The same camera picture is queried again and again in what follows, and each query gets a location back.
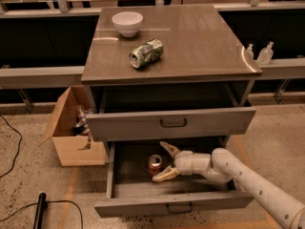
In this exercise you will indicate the green crushed soda can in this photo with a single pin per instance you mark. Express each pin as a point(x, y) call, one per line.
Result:
point(147, 53)

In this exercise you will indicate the crumpled wrappers in box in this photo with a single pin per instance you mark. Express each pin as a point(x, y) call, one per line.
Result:
point(82, 127)

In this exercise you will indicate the grey drawer cabinet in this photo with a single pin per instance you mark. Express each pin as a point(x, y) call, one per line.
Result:
point(203, 66)

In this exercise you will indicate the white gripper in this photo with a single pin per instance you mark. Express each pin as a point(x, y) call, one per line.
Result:
point(183, 162)

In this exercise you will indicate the black cylindrical floor plug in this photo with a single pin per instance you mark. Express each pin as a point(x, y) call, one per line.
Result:
point(40, 209)

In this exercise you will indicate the open cardboard box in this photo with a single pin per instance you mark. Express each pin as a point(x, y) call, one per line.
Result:
point(72, 149)

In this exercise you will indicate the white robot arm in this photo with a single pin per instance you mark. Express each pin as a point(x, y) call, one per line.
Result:
point(222, 166)

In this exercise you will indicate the small clear pump bottle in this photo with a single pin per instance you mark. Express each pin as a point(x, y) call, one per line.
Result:
point(250, 50)

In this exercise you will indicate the white ceramic bowl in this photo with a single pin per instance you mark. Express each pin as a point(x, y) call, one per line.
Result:
point(128, 23)

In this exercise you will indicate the grey metal railing shelf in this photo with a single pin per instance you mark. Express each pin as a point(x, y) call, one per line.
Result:
point(46, 77)

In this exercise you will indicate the clear sanitizer pump bottle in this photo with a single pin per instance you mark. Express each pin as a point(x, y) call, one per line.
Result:
point(266, 54)

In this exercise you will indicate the grey open drawer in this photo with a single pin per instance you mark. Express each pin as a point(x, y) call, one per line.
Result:
point(132, 192)
point(170, 124)

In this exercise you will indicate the grey lower open drawer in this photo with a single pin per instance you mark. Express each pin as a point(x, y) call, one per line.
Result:
point(132, 192)

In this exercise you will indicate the grey upper open drawer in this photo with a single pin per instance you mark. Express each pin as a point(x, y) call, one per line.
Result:
point(170, 124)

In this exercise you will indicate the red coke can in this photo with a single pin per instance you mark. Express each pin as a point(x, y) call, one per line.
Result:
point(155, 164)

